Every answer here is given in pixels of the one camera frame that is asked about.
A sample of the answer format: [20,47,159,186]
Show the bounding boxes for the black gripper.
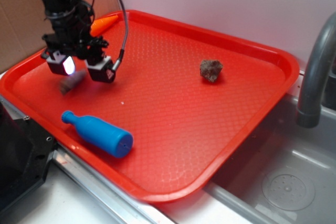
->
[41,28,116,83]

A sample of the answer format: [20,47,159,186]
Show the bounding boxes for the brown wood chip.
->
[59,69,87,95]

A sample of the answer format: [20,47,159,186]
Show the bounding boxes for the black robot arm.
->
[42,0,115,83]

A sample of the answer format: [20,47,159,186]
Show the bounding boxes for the orange toy carrot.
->
[90,15,118,36]

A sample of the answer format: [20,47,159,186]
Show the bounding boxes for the cardboard panel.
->
[1,0,120,72]

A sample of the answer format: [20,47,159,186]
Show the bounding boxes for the blue toy bottle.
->
[61,111,134,158]

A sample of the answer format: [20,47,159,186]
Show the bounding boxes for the red plastic tray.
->
[1,10,299,203]

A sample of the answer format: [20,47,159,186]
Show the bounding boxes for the brown rock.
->
[199,60,223,83]

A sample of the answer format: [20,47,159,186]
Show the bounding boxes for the grey toy sink basin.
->
[204,78,335,223]

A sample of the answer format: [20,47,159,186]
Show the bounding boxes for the grey faucet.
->
[296,14,335,128]

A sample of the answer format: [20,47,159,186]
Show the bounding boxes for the grey sensor cable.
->
[106,0,129,71]

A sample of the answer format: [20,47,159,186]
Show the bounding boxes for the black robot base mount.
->
[1,105,56,214]

